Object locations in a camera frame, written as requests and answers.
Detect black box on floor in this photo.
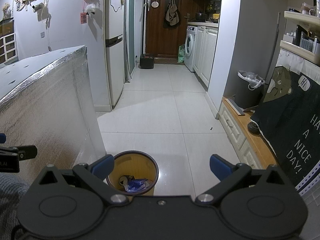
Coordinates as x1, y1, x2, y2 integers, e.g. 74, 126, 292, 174
138, 53, 156, 70

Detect blue plastic wrapper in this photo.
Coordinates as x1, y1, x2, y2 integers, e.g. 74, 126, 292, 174
127, 178, 151, 193

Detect white kitchen cabinet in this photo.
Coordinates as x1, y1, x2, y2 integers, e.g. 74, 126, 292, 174
192, 24, 220, 88

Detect green bag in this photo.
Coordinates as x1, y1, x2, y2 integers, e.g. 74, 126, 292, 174
177, 44, 186, 64

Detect white fluffy wall toy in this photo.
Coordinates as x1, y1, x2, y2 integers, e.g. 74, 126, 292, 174
84, 3, 97, 15

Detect dark box on drawers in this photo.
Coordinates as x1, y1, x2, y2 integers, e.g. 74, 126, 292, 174
0, 17, 15, 40

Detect brown wooden door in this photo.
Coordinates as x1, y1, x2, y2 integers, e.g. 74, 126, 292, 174
144, 0, 196, 58

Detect white washing machine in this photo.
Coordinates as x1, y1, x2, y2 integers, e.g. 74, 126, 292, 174
184, 25, 200, 72

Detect grey bin with white liner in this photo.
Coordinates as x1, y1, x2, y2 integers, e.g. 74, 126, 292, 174
237, 70, 266, 108

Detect white cabinet with wooden top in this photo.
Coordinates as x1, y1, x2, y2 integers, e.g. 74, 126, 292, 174
216, 96, 284, 171

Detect dried flower bunch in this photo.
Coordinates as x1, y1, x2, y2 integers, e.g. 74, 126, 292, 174
2, 2, 12, 19

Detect brown rim yellow trash bin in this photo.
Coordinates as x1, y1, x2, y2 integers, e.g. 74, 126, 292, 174
105, 150, 159, 197

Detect white refrigerator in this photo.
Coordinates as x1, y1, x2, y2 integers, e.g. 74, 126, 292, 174
103, 0, 131, 111

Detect black round object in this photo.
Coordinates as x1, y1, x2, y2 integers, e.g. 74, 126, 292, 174
247, 121, 261, 135

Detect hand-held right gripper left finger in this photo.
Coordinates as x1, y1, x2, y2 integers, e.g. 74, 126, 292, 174
32, 154, 127, 204

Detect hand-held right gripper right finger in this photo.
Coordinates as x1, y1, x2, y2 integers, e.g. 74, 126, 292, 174
195, 154, 288, 204

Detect grey flat slab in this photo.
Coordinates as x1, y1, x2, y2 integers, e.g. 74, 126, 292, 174
224, 97, 246, 116

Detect white drawer unit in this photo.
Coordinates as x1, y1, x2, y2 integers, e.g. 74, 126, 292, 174
0, 33, 18, 65

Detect black printed cloth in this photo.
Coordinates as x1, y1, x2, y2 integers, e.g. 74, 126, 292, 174
250, 66, 320, 196

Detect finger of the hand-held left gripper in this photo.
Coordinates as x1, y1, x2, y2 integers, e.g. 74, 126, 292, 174
0, 133, 38, 161

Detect hanging cloth bag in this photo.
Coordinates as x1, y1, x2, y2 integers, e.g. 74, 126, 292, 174
163, 0, 181, 28

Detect white wall shelf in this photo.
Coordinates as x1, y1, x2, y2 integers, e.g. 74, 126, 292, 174
279, 9, 320, 64

